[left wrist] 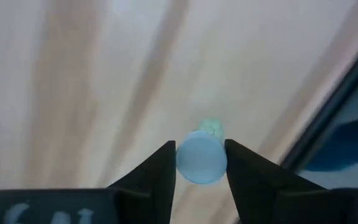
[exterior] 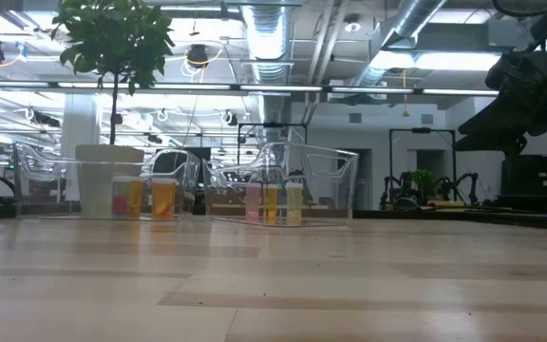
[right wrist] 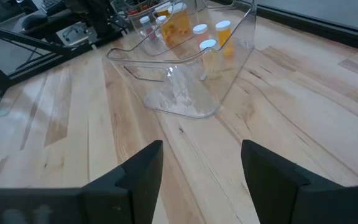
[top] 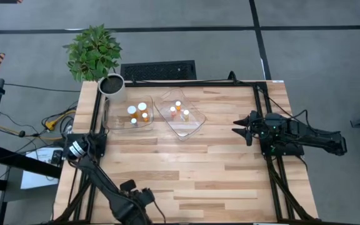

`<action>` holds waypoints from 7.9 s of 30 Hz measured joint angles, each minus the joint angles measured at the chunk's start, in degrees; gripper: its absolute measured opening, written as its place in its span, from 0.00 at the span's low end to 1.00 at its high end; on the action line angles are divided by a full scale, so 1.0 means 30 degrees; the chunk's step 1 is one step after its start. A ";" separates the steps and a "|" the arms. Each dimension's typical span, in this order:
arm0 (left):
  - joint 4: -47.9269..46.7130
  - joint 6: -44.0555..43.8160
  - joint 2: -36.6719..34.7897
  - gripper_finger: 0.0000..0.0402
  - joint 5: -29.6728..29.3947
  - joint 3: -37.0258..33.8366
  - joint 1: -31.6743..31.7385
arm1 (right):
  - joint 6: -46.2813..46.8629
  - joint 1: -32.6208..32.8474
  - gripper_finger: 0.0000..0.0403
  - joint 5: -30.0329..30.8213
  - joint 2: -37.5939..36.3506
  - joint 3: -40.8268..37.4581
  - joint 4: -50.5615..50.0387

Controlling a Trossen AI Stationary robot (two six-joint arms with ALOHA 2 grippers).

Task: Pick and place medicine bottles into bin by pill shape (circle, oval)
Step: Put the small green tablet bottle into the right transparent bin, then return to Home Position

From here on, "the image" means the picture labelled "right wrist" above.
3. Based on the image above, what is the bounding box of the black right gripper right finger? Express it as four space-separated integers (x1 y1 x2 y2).
241 139 358 224

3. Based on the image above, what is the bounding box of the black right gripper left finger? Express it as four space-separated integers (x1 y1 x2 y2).
0 139 164 224

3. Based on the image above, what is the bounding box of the yellow pill bottle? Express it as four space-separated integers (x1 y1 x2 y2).
199 39 223 80

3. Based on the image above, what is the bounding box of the slim orange pill bottle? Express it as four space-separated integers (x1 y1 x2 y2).
215 20 236 58

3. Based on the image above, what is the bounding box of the red pill bottle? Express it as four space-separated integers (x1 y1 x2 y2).
139 16 157 42

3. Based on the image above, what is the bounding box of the large orange pill bottle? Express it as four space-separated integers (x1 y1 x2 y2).
166 2 193 47
154 1 172 18

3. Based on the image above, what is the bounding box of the clear plastic bin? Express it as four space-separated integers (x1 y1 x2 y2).
106 0 257 119
126 0 204 58

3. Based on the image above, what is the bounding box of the black keyboard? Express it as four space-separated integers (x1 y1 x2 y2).
40 0 63 10

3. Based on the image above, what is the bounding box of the black aluminium table frame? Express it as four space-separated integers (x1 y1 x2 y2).
0 4 358 93

